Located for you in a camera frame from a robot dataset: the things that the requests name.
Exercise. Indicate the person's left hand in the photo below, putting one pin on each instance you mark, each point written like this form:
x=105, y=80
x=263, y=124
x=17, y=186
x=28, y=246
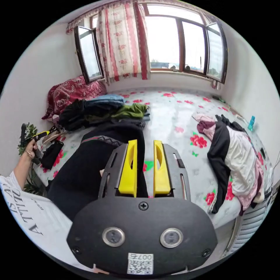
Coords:
x=30, y=148

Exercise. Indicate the bed with rose print sheet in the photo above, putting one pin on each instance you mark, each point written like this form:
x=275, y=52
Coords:
x=175, y=122

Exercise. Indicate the pile of dark clothes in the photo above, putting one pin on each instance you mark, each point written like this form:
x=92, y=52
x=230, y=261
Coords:
x=96, y=113

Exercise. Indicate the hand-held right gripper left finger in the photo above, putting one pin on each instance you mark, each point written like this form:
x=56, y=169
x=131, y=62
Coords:
x=127, y=172

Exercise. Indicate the black long sleeve striped band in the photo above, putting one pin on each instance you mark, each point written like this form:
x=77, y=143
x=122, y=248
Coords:
x=87, y=170

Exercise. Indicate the blue bottle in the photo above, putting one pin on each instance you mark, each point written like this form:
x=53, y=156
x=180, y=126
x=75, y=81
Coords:
x=251, y=123

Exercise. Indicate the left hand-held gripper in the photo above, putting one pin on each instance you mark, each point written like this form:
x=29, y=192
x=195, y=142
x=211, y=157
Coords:
x=37, y=155

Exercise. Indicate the person's left forearm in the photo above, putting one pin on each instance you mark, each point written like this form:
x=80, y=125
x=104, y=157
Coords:
x=20, y=168

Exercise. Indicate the window with brown frame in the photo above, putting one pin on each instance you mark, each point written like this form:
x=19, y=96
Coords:
x=166, y=41

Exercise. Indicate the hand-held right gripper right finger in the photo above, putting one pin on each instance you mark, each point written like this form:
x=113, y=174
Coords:
x=161, y=175

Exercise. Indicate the pile of pink white clothes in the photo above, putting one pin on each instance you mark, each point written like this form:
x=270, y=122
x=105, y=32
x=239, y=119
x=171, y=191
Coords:
x=237, y=157

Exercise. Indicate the white radiator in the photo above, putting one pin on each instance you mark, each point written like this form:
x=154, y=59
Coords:
x=251, y=223

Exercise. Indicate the red patterned rolled blanket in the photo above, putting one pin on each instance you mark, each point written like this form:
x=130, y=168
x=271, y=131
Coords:
x=72, y=91

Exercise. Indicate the red floral curtain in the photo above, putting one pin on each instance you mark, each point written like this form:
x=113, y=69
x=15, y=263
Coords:
x=122, y=43

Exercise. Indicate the small black garment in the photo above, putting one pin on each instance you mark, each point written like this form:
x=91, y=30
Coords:
x=51, y=154

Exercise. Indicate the green plant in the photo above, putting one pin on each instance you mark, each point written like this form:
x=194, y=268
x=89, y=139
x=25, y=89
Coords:
x=30, y=131

